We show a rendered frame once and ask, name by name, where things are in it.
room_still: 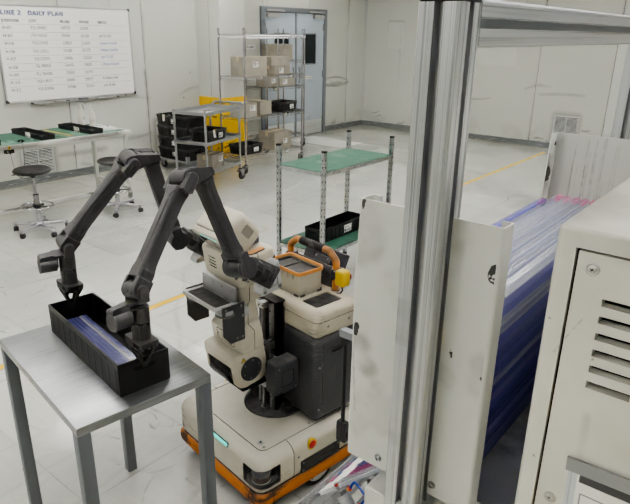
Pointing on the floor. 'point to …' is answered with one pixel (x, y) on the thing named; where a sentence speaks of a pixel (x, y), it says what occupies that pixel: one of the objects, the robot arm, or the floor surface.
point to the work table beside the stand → (97, 405)
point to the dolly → (178, 137)
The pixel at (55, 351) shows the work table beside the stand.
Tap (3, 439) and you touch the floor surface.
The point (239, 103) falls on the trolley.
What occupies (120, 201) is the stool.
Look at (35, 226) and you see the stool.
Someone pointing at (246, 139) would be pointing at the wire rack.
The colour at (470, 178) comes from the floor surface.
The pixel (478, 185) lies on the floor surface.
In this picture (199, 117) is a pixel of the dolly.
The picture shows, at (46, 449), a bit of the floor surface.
